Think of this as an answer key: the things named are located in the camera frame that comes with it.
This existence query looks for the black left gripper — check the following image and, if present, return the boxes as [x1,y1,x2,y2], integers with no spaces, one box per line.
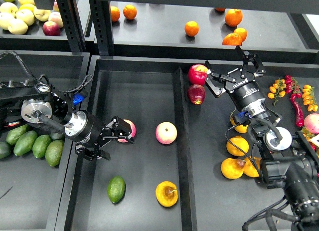
[71,110,134,161]

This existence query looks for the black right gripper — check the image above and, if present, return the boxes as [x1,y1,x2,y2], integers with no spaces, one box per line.
[204,45,266,112]

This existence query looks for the green avocado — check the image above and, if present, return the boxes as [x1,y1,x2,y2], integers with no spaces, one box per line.
[107,176,126,204]

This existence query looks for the yellow pear with stem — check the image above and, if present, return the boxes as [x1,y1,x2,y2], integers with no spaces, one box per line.
[155,181,178,208]

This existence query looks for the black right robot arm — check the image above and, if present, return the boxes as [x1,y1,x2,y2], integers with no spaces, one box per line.
[205,46,319,231]

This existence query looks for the yellow pear upper pile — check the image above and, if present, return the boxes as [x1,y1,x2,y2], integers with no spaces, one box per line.
[226,136,249,157]

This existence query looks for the front orange on shelf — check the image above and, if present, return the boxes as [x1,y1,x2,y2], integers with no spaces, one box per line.
[222,33,242,46]

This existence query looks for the pink apple left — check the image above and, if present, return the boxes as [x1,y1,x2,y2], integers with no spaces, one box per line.
[118,119,136,143]

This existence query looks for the pink apple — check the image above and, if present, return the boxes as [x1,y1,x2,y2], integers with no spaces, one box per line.
[118,119,136,143]
[156,122,177,145]

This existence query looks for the bright red apple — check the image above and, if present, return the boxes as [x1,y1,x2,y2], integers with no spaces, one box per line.
[188,64,208,86]

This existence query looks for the dark red apple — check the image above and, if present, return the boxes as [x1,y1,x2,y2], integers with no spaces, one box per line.
[187,84,206,105]

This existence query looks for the orange cherry tomato bunch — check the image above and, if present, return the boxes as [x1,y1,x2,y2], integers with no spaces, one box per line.
[267,79,286,106]

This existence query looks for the large orange on shelf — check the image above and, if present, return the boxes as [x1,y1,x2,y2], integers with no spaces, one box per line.
[224,9,243,27]

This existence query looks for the orange on shelf centre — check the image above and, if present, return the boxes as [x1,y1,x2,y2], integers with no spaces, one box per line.
[184,20,199,37]

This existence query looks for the red cherry tomato bunch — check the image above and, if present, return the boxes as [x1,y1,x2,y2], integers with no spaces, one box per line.
[285,75,302,99]

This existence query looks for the pink apple right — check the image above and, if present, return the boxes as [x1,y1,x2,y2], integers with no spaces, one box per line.
[156,122,177,145]

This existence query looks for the black centre tray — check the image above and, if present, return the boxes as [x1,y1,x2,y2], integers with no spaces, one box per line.
[56,56,284,231]

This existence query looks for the black tray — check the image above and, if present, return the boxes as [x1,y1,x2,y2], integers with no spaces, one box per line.
[0,51,90,231]
[56,56,284,231]

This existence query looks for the yellow cherry tomato bunch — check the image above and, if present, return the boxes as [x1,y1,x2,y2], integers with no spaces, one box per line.
[302,84,319,112]

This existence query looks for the red chili pepper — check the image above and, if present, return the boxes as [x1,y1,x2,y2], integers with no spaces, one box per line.
[290,93,304,127]

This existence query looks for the black left tray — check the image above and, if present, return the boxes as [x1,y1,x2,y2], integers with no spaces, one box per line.
[0,51,90,231]

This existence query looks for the pink peach at right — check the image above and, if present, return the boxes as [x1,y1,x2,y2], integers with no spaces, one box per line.
[304,113,319,134]

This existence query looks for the black tray divider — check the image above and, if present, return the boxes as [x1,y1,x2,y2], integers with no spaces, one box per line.
[172,68,197,231]

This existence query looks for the orange on shelf left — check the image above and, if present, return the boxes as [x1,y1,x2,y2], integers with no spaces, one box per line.
[123,4,137,20]

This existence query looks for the red apple on shelf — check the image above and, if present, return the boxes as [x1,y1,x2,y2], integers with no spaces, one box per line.
[42,21,61,36]

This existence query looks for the black shelf post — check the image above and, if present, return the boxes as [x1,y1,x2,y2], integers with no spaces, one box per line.
[89,0,115,56]

